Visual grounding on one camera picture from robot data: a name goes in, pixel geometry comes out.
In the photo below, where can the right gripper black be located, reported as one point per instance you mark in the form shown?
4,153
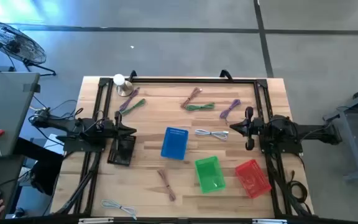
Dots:
253,129

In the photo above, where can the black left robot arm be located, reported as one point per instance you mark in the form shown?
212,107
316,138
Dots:
73,126

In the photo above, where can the black aluminium table frame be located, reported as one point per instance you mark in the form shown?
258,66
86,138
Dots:
197,80

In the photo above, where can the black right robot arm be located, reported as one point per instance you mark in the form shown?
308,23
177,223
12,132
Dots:
291,129

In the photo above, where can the white box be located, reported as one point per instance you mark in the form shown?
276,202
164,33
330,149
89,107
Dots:
53,143

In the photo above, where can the white bulb lamp brass base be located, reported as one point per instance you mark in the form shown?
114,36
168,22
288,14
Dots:
119,80

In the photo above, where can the grey metal table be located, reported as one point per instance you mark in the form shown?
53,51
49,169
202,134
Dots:
351,143

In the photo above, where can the red plastic basket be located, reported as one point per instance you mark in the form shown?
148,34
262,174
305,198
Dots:
253,179

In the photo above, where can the black frame clamp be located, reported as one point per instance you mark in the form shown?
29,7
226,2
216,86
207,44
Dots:
226,74
132,74

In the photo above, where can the green plastic basket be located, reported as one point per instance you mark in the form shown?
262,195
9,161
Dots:
210,174

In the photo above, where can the blue plastic basket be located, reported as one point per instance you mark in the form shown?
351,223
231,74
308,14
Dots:
174,143

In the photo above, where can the black chair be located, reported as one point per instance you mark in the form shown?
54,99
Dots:
45,174

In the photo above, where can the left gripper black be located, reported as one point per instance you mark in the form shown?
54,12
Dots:
118,129

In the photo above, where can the black plastic basket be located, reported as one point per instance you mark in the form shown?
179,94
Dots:
126,158

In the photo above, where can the black floor fan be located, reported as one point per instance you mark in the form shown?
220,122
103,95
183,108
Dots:
12,42

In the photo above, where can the white hinge bracket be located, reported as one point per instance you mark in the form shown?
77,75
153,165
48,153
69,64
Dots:
269,221
95,220

